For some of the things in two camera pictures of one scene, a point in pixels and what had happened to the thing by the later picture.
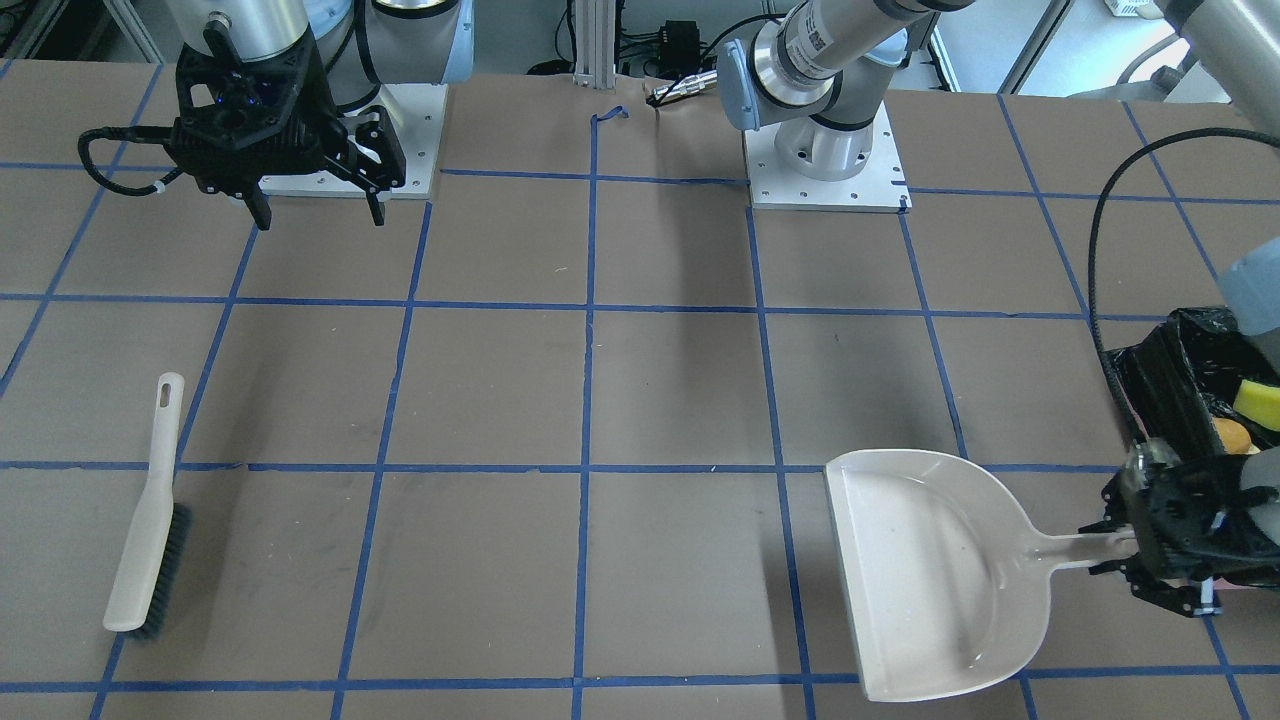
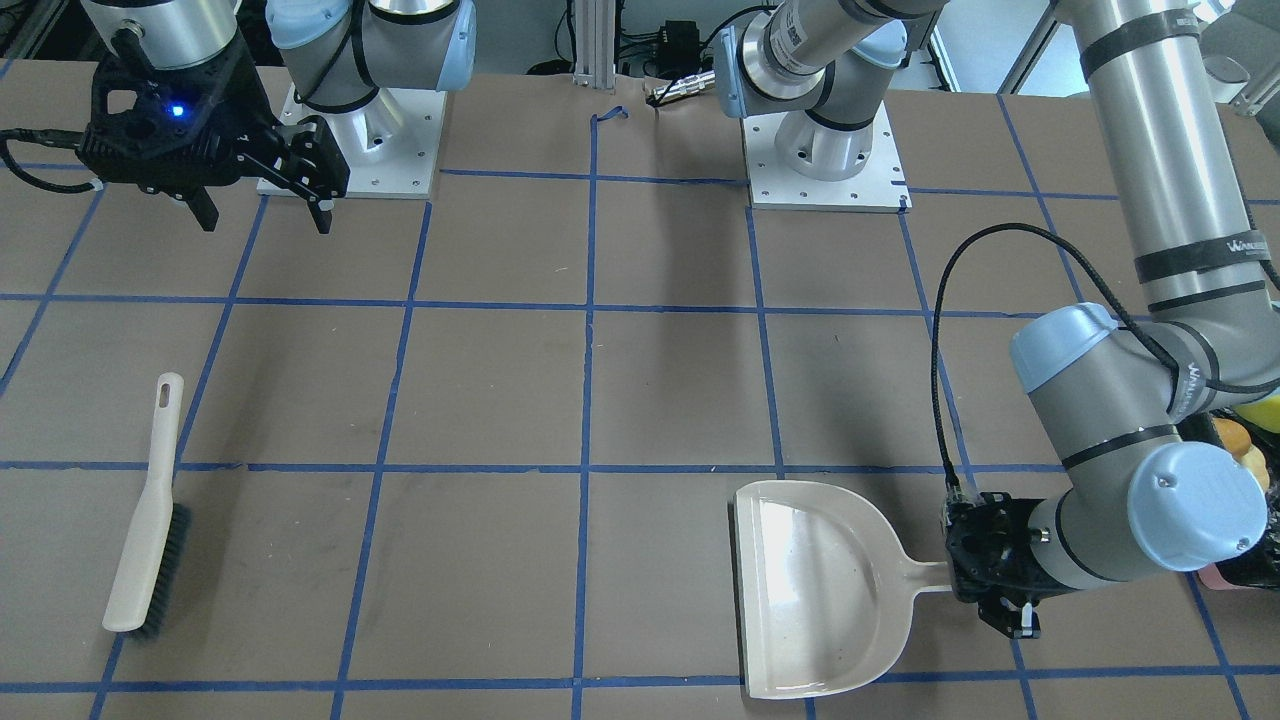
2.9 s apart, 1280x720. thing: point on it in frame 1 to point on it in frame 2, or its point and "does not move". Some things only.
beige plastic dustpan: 947,578 to 827,596
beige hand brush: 158,534 does not move
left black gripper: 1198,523 to 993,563
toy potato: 1234,437 does not move
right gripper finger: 259,207 to 203,209
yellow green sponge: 1259,403 does not move
